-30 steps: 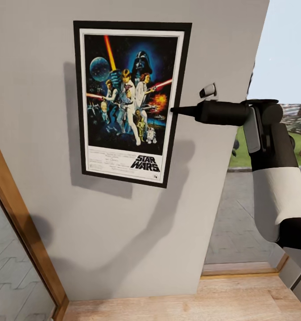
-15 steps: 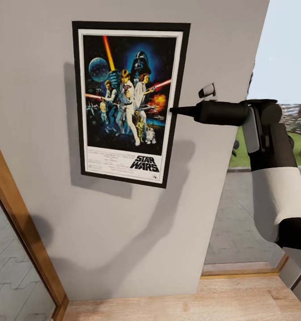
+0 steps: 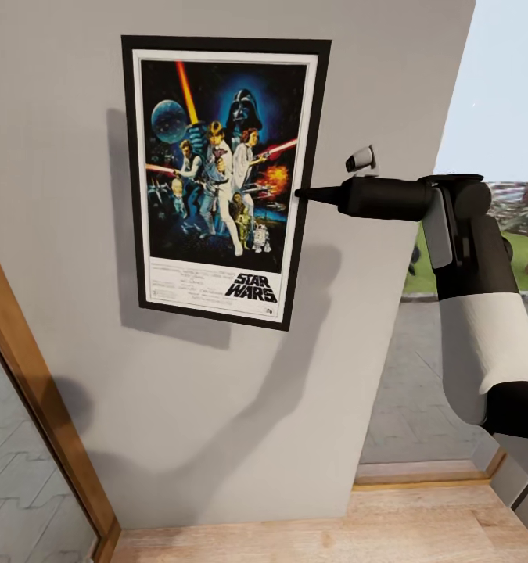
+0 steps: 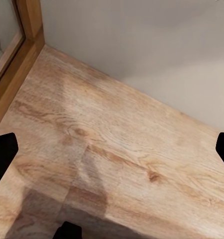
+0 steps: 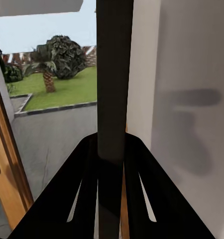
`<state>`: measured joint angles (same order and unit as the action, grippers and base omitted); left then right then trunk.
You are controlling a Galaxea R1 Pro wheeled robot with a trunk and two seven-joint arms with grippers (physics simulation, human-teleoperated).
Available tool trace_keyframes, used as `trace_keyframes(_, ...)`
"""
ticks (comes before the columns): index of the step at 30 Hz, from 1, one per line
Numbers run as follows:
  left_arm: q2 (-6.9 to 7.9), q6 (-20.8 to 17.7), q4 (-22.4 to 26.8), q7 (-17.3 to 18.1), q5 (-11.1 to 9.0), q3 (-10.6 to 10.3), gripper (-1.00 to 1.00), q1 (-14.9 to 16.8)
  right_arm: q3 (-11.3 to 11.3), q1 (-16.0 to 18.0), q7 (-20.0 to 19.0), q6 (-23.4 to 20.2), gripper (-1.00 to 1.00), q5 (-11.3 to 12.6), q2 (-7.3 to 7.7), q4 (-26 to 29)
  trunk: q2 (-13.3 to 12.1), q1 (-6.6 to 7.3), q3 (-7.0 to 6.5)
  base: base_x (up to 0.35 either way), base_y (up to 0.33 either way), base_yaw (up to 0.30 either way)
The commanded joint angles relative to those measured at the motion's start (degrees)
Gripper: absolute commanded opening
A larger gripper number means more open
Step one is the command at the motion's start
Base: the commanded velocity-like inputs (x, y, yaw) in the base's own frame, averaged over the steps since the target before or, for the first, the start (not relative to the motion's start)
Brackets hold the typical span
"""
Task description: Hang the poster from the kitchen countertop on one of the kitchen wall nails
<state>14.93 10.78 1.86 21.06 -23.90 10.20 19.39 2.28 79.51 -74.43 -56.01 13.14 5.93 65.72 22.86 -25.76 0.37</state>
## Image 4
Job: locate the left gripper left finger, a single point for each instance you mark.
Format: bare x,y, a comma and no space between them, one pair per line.
8,150

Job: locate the door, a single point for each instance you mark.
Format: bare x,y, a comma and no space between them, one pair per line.
21,41

